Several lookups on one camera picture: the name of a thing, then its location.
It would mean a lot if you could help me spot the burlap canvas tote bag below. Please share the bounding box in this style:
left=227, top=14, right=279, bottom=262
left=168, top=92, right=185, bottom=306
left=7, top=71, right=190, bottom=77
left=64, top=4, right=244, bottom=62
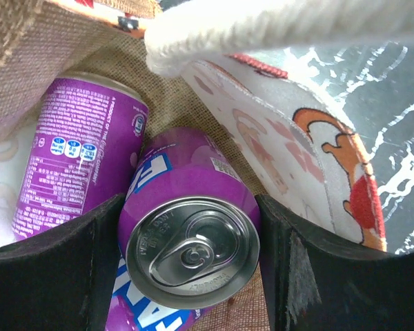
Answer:
left=0, top=0, right=414, bottom=331

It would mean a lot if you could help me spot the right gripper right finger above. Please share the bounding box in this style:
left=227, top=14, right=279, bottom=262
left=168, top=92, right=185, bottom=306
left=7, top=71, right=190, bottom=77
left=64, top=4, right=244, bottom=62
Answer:
left=256, top=194, right=414, bottom=330

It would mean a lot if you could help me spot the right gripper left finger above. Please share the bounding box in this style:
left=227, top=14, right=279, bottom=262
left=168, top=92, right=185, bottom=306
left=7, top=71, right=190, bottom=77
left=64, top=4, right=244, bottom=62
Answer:
left=0, top=194, right=124, bottom=330

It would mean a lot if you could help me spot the purple Fanta can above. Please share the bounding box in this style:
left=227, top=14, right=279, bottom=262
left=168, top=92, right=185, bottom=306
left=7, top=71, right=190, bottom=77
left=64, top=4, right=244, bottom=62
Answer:
left=106, top=127, right=261, bottom=330
left=12, top=72, right=149, bottom=241

